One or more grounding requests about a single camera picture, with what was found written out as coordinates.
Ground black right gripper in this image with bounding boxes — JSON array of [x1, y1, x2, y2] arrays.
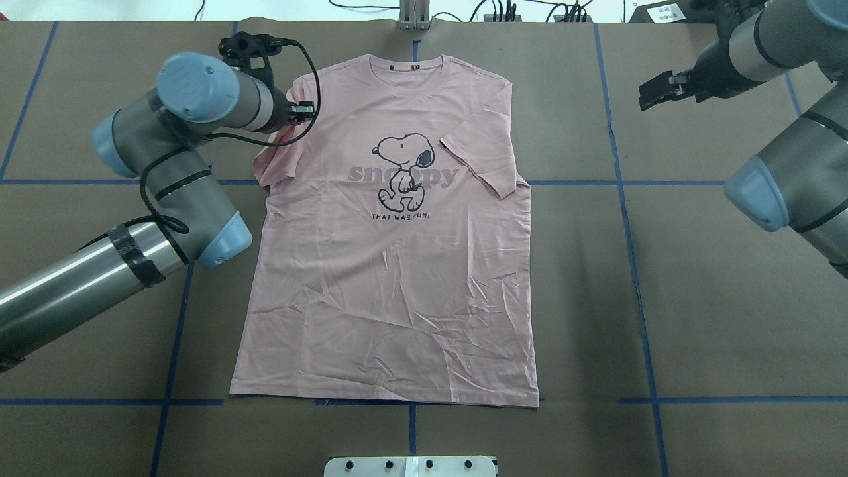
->
[[639, 41, 736, 111]]

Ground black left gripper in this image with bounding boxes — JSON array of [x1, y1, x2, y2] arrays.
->
[[268, 89, 316, 133]]

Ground pink Snoopy t-shirt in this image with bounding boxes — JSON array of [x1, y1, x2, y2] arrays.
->
[[229, 54, 540, 408]]

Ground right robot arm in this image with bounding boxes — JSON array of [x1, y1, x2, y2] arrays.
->
[[639, 1, 847, 276]]

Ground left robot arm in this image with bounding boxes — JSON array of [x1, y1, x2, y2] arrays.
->
[[2, 52, 320, 372]]

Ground black box with label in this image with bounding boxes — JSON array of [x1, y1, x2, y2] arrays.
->
[[627, 1, 717, 24]]

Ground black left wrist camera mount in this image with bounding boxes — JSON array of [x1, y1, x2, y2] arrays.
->
[[218, 31, 299, 90]]

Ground black cables at table edge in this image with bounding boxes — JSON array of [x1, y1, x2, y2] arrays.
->
[[329, 0, 597, 23]]

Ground grey metal camera post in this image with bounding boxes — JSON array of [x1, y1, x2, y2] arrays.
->
[[397, 0, 432, 31]]

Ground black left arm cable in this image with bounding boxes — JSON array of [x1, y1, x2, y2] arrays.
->
[[138, 40, 323, 233]]

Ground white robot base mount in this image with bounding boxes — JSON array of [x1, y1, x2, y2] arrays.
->
[[323, 455, 499, 476]]

